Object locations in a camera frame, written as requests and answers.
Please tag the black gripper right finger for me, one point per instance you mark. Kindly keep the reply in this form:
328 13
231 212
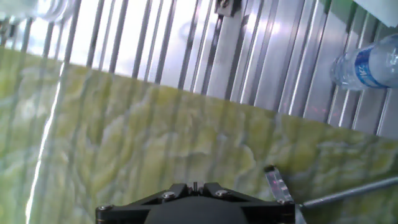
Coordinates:
264 213

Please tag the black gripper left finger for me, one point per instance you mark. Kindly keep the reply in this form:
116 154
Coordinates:
130 211

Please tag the black C-clamp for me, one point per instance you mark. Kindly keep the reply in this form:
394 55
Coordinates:
357 191

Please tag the green marble pattern mat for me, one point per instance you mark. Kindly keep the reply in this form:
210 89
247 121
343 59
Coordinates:
124 140

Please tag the clear water bottle blue label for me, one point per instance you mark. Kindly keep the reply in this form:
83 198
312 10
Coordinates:
367 65

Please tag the clear glass mug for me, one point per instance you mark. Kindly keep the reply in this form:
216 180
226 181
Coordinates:
54 9

